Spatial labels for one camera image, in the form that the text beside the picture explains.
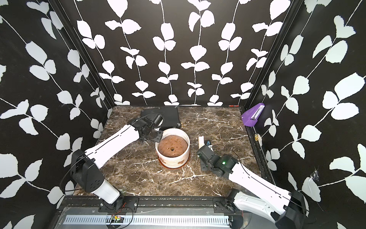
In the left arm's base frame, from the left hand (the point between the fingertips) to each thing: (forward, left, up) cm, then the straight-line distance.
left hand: (159, 134), depth 83 cm
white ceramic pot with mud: (-8, -8, -5) cm, 13 cm away
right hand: (-15, -25, -4) cm, 29 cm away
